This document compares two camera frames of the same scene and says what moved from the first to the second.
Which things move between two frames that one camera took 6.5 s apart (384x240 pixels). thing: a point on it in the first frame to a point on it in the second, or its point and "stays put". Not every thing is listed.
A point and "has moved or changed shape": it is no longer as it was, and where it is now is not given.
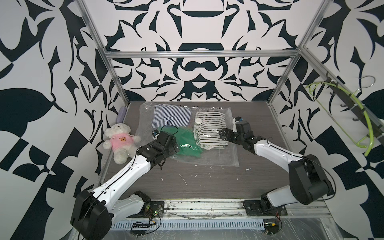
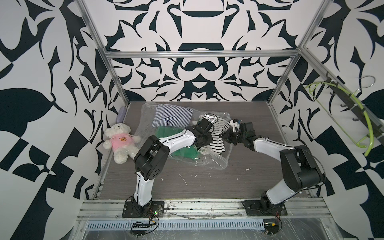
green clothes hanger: [370, 136] stays put
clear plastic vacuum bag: [195, 129] has moved or changed shape
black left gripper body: [171, 151] to [206, 139]
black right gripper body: [233, 136] stays put
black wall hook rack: [364, 116] stays put
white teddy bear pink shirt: [123, 143] stays put
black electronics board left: [139, 229] stays put
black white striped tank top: [206, 133] has moved or changed shape
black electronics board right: [271, 227] stays put
